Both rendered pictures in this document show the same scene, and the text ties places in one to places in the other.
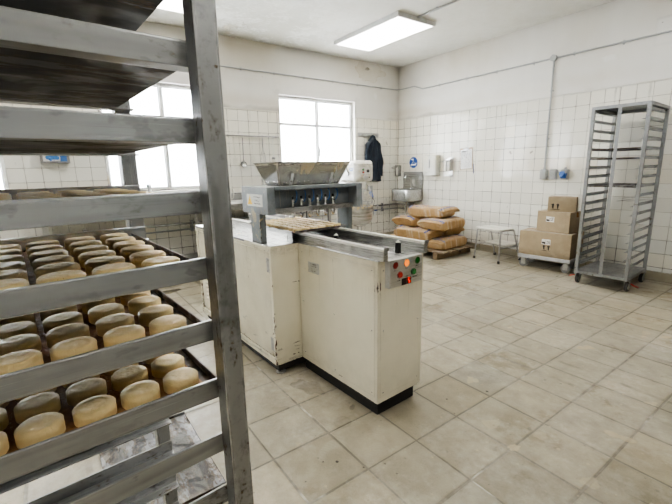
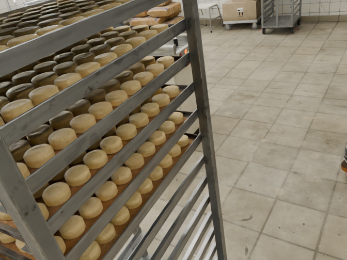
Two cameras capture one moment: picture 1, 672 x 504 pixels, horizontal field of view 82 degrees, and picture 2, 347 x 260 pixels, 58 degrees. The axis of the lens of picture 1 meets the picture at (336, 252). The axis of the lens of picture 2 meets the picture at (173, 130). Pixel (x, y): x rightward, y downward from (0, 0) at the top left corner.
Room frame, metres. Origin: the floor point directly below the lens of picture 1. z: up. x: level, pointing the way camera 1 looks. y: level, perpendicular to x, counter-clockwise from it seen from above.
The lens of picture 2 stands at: (-0.29, 0.50, 1.51)
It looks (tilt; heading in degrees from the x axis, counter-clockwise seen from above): 30 degrees down; 343
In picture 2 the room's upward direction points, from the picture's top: 11 degrees counter-clockwise
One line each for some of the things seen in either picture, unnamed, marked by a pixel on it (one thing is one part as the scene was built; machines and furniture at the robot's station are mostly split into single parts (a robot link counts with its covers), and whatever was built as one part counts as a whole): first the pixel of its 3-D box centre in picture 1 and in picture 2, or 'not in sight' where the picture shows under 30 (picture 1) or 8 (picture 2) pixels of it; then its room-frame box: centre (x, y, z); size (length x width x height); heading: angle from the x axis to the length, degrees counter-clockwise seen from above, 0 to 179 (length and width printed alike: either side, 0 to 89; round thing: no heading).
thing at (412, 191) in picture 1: (409, 188); not in sight; (6.85, -1.31, 0.93); 0.99 x 0.38 x 1.09; 36
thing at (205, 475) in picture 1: (157, 463); not in sight; (1.49, 0.81, 0.01); 0.60 x 0.40 x 0.03; 36
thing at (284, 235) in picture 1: (245, 226); not in sight; (2.81, 0.66, 0.88); 1.28 x 0.01 x 0.07; 38
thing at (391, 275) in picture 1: (404, 270); (184, 57); (1.88, -0.34, 0.77); 0.24 x 0.04 x 0.14; 128
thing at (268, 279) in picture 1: (273, 281); not in sight; (2.94, 0.49, 0.42); 1.28 x 0.72 x 0.84; 38
